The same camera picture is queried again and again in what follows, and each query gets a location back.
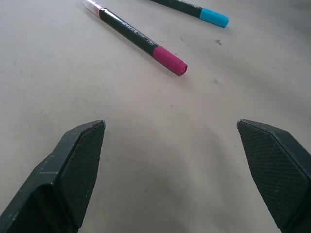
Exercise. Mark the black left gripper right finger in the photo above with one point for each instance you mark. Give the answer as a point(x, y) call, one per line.
point(274, 170)

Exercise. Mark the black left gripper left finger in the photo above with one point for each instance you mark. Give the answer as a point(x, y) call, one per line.
point(60, 179)

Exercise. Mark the black marker with magenta cap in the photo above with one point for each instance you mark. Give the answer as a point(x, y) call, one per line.
point(136, 34)

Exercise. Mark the black marker with blue cap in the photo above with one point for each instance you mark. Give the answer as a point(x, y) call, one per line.
point(201, 11)

